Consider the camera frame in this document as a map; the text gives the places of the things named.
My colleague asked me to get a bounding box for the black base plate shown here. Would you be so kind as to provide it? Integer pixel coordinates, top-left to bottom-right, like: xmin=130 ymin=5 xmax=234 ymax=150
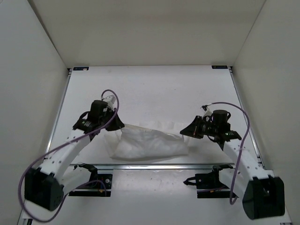
xmin=68 ymin=170 xmax=113 ymax=197
xmin=183 ymin=164 xmax=233 ymax=199

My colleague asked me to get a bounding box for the aluminium front rail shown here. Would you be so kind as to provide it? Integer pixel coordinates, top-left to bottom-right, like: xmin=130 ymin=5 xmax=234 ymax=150
xmin=65 ymin=164 xmax=265 ymax=171

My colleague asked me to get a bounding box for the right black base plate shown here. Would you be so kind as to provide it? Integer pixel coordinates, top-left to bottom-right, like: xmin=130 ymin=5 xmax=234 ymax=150
xmin=183 ymin=164 xmax=233 ymax=199

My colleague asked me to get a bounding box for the blue corner label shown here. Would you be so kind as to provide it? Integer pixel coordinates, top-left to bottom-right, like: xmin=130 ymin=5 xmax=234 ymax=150
xmin=73 ymin=67 xmax=89 ymax=71
xmin=211 ymin=65 xmax=228 ymax=69

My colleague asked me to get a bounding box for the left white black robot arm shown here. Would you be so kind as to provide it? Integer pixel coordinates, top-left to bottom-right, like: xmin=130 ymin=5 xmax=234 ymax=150
xmin=24 ymin=95 xmax=125 ymax=211

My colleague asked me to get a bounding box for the wrist white camera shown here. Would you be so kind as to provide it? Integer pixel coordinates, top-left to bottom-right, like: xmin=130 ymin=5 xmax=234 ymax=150
xmin=101 ymin=95 xmax=116 ymax=110
xmin=201 ymin=105 xmax=212 ymax=119

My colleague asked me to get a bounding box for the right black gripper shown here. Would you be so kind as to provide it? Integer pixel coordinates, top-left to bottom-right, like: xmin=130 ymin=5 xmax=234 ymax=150
xmin=181 ymin=116 xmax=218 ymax=139

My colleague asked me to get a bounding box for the right blue corner label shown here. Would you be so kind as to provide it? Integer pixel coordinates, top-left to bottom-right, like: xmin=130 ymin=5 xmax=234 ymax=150
xmin=211 ymin=65 xmax=228 ymax=69

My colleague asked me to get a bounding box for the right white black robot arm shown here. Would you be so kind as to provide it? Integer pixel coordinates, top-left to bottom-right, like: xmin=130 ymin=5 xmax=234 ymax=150
xmin=180 ymin=109 xmax=285 ymax=220

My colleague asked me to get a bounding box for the left blue corner label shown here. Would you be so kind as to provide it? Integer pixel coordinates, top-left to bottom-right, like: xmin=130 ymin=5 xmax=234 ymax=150
xmin=73 ymin=67 xmax=89 ymax=71

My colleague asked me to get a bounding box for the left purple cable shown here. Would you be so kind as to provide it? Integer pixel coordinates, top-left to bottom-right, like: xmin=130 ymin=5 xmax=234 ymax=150
xmin=18 ymin=90 xmax=120 ymax=222

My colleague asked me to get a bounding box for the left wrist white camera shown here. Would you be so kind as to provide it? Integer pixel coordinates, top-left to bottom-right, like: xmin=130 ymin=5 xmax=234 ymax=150
xmin=101 ymin=95 xmax=116 ymax=110

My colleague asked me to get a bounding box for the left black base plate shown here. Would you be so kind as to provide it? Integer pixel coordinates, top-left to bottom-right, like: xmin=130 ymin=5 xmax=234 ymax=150
xmin=68 ymin=170 xmax=113 ymax=197

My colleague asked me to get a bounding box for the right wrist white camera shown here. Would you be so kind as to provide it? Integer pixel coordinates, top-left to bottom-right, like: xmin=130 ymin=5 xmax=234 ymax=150
xmin=201 ymin=105 xmax=212 ymax=119

